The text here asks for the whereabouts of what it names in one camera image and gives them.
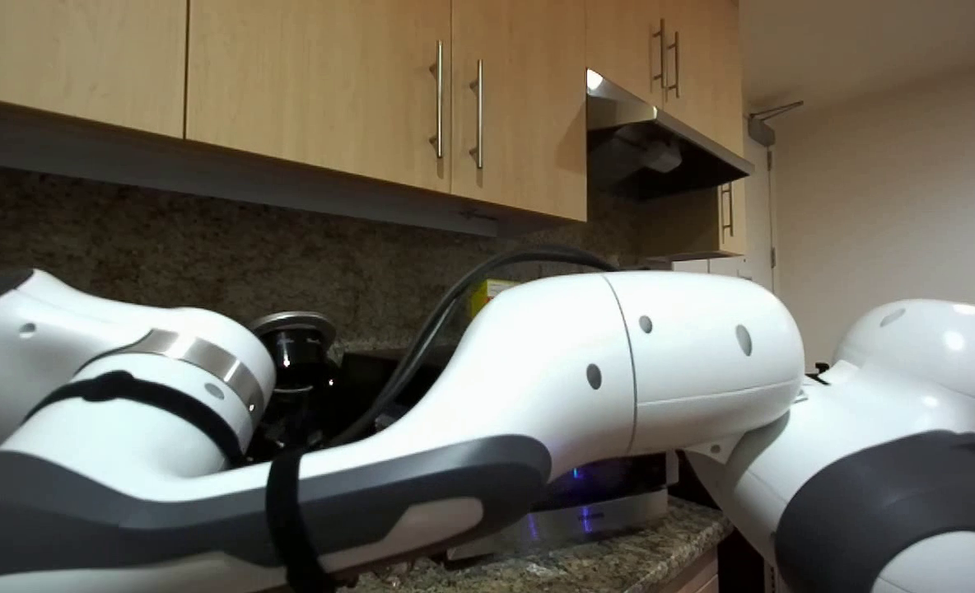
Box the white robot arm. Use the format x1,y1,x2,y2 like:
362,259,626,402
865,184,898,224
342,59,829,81
0,270,975,593

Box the stainless steel microwave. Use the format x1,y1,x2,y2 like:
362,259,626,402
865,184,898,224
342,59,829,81
336,352,671,562

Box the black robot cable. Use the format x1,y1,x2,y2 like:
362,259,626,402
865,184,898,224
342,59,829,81
262,247,620,593

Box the stainless range hood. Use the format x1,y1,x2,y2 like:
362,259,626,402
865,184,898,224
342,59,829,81
586,70,750,200

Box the wooden upper cabinets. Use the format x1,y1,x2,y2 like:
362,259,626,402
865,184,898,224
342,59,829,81
0,0,748,258

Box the black coffee maker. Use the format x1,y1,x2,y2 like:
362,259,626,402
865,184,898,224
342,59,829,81
250,309,336,461

